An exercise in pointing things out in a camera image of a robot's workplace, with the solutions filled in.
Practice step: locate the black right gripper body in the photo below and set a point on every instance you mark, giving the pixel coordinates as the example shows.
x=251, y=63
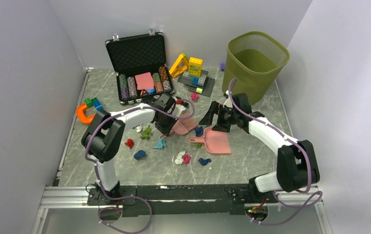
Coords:
x=227, y=116

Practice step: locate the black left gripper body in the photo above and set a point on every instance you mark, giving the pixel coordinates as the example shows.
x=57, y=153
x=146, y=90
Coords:
x=159, y=125

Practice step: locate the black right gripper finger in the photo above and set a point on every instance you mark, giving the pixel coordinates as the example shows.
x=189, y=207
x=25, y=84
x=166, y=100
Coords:
x=222, y=127
x=208, y=117

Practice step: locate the pink hand brush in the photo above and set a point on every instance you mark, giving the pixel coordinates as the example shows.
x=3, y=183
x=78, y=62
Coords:
x=182, y=127

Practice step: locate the pink plastic dustpan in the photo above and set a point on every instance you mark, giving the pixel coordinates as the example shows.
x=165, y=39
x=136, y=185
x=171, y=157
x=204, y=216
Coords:
x=215, y=143

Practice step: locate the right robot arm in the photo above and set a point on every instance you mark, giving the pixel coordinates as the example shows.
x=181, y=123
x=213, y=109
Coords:
x=296, y=162

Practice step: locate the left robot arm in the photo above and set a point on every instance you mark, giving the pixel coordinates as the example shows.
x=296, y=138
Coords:
x=104, y=135

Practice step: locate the teal paper scrap centre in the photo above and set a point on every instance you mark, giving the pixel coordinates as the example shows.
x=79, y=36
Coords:
x=161, y=143

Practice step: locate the navy paper scrap by dustpan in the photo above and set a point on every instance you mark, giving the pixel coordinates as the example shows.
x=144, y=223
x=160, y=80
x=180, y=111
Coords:
x=199, y=131

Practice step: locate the white paper scrap left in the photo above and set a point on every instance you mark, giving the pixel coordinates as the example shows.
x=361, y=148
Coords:
x=138, y=128

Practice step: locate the white paper scrap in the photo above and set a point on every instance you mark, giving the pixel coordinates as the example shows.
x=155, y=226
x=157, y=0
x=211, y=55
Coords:
x=179, y=158
x=138, y=128

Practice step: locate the magenta paper scrap near brush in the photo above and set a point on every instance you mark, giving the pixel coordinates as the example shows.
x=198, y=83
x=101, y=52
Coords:
x=194, y=96

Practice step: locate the white paper scrap front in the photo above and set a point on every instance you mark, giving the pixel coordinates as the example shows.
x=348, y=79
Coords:
x=179, y=158

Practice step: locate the blue paper scrap left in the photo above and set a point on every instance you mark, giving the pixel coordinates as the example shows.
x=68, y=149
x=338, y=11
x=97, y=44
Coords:
x=141, y=154

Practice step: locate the red paper scrap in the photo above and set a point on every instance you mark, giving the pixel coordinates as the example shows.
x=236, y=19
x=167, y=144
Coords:
x=129, y=143

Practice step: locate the navy paper scrap front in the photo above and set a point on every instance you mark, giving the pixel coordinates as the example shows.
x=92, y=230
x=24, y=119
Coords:
x=203, y=161

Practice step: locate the purple object behind basket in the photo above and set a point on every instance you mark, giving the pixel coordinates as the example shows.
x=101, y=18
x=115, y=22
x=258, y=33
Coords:
x=222, y=66

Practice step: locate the yellow toy brick window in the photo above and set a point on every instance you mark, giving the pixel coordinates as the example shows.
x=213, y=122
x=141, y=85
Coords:
x=195, y=66

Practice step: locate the orange yellow triangle toy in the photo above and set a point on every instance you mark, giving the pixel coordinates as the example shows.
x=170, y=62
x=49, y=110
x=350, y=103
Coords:
x=180, y=65

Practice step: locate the olive green mesh wastebasket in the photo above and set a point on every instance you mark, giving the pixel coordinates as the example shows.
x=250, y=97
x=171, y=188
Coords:
x=255, y=59

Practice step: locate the black poker chip case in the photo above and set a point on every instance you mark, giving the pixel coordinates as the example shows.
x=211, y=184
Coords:
x=135, y=55

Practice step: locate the green blue toy bricks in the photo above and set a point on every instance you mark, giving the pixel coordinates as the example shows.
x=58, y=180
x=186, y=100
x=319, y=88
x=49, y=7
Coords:
x=93, y=102

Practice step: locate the orange curved toy piece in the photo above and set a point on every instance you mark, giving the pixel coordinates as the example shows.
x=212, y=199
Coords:
x=81, y=113

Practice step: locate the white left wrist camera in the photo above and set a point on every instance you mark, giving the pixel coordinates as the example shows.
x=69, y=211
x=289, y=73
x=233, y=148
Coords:
x=180, y=111

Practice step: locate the grey brick base plate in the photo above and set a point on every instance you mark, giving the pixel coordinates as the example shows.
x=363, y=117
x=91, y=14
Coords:
x=203, y=85

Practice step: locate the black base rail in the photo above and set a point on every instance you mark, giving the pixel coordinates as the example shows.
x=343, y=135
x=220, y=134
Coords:
x=233, y=199

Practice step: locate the aluminium frame rail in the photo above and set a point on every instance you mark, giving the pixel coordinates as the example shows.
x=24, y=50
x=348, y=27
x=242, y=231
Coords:
x=58, y=198

